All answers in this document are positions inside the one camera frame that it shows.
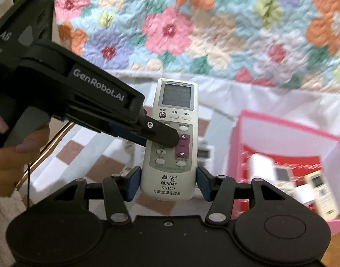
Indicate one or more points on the cream horizontal Qunda remote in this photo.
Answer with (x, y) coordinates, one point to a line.
(284, 178)

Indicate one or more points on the cream TCL remote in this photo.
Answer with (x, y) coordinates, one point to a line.
(325, 203)

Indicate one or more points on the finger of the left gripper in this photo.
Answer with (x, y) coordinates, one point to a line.
(156, 131)
(118, 131)

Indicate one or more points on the white charger block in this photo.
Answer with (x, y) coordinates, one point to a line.
(305, 194)

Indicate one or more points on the striped checkered floor mat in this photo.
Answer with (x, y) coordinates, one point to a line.
(82, 153)

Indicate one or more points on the floral quilted bedspread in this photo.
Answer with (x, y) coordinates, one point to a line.
(286, 43)

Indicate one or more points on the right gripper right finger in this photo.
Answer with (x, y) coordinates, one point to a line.
(263, 220)

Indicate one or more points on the white TCL remote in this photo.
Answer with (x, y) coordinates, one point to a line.
(205, 154)

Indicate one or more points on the white charger with prongs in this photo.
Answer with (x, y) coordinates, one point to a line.
(260, 166)

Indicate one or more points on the pink cardboard box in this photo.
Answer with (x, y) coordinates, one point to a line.
(289, 141)

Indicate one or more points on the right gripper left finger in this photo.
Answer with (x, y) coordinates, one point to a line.
(69, 223)

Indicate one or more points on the person left hand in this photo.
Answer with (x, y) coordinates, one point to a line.
(14, 158)

